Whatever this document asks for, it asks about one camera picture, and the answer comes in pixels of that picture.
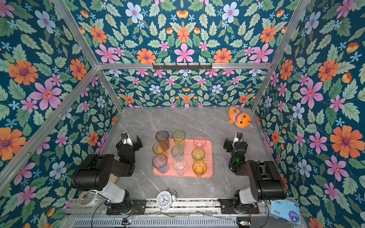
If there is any yellow short cup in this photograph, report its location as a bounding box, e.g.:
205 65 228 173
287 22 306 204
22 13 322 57
192 160 207 177

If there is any blue tissue pack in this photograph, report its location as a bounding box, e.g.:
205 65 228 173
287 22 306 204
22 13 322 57
269 199 302 227

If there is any white alarm clock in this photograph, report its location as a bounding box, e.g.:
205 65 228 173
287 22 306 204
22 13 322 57
156 189 177 211

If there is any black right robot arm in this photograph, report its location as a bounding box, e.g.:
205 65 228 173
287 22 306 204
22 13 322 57
223 132 287 213

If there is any clear transparent cup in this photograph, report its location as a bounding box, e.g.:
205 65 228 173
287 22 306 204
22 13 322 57
173 156 187 176

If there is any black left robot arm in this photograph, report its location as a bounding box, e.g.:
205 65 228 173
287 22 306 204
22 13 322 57
71 132 143 214

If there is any pink transparent cup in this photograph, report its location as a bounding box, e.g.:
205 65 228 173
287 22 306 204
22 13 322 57
193 136 206 147

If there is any orange plush fish toy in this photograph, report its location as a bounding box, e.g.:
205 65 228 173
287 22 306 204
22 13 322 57
228 107 252 128

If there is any teal frosted cup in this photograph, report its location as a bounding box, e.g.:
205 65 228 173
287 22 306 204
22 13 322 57
171 144 184 158

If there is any yellow transparent cup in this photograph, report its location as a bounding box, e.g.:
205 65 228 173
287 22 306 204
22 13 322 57
152 141 168 157

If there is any white tape roll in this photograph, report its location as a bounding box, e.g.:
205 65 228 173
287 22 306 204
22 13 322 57
78 191 98 207

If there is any black hook rail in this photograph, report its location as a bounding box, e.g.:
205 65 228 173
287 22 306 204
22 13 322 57
152 63 213 70

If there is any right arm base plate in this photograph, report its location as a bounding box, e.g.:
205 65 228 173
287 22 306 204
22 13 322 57
218 199 259 215

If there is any green tall transparent cup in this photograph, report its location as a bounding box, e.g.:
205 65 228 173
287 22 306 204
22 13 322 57
173 130 186 148

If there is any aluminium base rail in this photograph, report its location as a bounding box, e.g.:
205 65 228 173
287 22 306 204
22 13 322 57
66 197 271 217

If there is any grey transparent cup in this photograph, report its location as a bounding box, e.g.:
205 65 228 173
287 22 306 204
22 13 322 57
156 130 170 150

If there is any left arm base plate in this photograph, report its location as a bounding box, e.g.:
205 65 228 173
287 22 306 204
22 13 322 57
106 199 147 216

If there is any green short cup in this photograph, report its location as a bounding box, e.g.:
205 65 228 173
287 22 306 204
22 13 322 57
192 147 206 161

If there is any blue transparent cup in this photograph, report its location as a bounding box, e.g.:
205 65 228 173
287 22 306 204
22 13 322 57
152 154 169 174

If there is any pink plastic tray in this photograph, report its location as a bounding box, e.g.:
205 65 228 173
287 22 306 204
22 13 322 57
153 139 213 179

